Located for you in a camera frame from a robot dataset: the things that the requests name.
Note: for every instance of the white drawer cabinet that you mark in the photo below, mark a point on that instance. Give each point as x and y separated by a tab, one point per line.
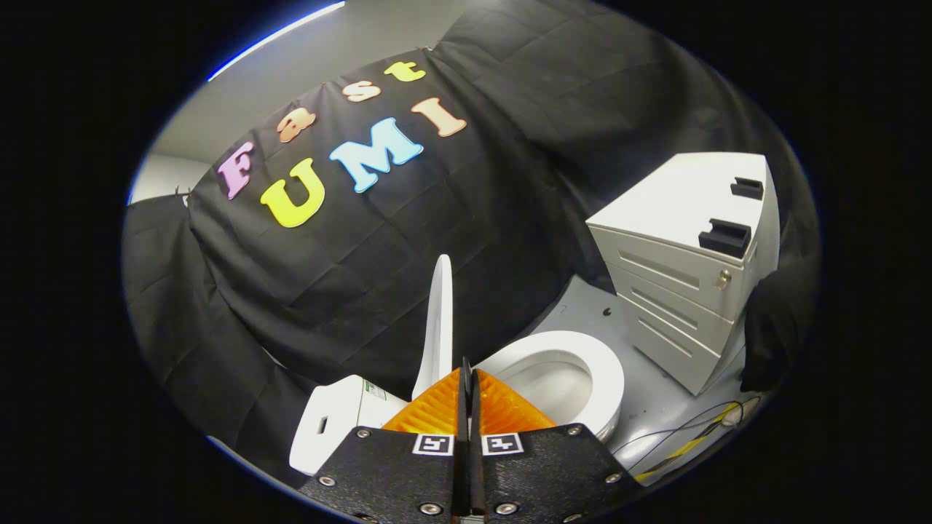
677	196

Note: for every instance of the black holder block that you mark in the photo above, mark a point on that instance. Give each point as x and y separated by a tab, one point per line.
748	189
724	240

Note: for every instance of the black backdrop cloth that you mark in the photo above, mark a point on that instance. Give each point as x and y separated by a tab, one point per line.
364	291

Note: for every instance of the white round floor cap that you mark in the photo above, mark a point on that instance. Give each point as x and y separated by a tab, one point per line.
732	415

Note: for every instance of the yellow black hazard tape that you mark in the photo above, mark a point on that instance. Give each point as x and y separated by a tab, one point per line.
684	447

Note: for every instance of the white toilet bowl with seat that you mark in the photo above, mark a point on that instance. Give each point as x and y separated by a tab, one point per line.
604	378

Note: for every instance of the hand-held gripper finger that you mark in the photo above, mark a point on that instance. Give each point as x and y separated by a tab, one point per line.
476	451
462	451

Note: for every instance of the white toilet tank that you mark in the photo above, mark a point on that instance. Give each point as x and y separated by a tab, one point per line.
335	415

